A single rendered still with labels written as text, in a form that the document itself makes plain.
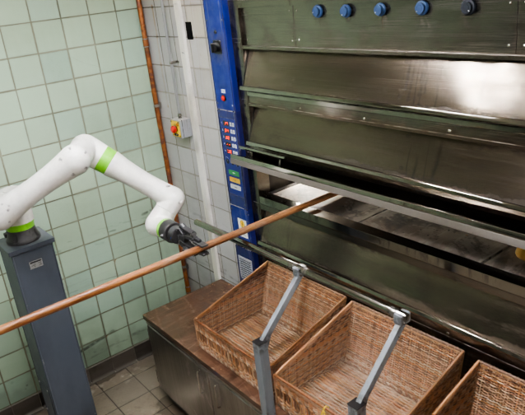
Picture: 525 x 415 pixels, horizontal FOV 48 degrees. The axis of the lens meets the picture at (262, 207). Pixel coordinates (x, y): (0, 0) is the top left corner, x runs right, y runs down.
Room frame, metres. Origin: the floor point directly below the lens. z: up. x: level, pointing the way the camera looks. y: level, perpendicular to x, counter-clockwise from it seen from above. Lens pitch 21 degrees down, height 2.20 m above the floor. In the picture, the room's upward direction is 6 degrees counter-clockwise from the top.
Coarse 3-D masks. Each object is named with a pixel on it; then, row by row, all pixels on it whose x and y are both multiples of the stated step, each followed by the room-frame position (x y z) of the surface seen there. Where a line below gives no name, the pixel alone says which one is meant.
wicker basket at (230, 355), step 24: (264, 264) 2.66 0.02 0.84; (264, 288) 2.65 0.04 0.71; (312, 288) 2.41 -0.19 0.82; (240, 312) 2.56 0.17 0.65; (264, 312) 2.62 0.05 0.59; (288, 312) 2.49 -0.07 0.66; (312, 312) 2.38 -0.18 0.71; (336, 312) 2.21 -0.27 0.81; (216, 336) 2.26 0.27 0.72; (240, 336) 2.44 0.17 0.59; (312, 336) 2.35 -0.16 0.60; (240, 360) 2.12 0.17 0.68
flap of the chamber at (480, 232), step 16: (272, 160) 2.63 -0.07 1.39; (288, 176) 2.32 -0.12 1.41; (320, 176) 2.29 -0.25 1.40; (336, 176) 2.30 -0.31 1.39; (336, 192) 2.10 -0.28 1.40; (352, 192) 2.03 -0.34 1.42; (384, 192) 2.04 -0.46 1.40; (400, 192) 2.05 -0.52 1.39; (400, 208) 1.85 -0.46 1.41; (448, 208) 1.83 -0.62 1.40; (464, 208) 1.83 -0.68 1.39; (448, 224) 1.69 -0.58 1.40; (464, 224) 1.65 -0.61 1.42; (496, 224) 1.66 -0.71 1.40; (512, 224) 1.66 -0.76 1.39; (496, 240) 1.56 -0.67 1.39; (512, 240) 1.52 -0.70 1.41
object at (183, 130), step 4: (172, 120) 3.21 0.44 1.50; (176, 120) 3.18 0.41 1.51; (180, 120) 3.16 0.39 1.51; (184, 120) 3.17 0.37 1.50; (188, 120) 3.19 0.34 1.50; (172, 124) 3.21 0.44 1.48; (180, 124) 3.15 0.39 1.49; (184, 124) 3.17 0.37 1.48; (188, 124) 3.18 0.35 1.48; (180, 128) 3.15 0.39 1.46; (184, 128) 3.17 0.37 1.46; (188, 128) 3.18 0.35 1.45; (176, 132) 3.18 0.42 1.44; (180, 132) 3.16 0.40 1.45; (184, 132) 3.16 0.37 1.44; (188, 132) 3.18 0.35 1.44; (176, 136) 3.19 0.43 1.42; (180, 136) 3.16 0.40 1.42; (184, 136) 3.16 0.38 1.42; (188, 136) 3.18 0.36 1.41
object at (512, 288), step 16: (320, 224) 2.40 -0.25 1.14; (336, 224) 2.32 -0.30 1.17; (352, 224) 2.28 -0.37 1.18; (368, 240) 2.17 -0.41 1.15; (384, 240) 2.10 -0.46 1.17; (400, 240) 2.07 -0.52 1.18; (416, 256) 1.98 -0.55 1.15; (432, 256) 1.92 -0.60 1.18; (448, 256) 1.90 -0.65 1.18; (464, 272) 1.81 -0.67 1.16; (480, 272) 1.76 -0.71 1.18; (496, 272) 1.75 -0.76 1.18; (512, 288) 1.67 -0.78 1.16
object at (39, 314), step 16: (288, 208) 2.44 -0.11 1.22; (304, 208) 2.47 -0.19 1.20; (256, 224) 2.31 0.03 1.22; (224, 240) 2.20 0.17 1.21; (176, 256) 2.07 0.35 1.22; (144, 272) 1.98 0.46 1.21; (96, 288) 1.87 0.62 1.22; (112, 288) 1.90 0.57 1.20; (64, 304) 1.80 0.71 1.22; (16, 320) 1.70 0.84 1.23; (32, 320) 1.73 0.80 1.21
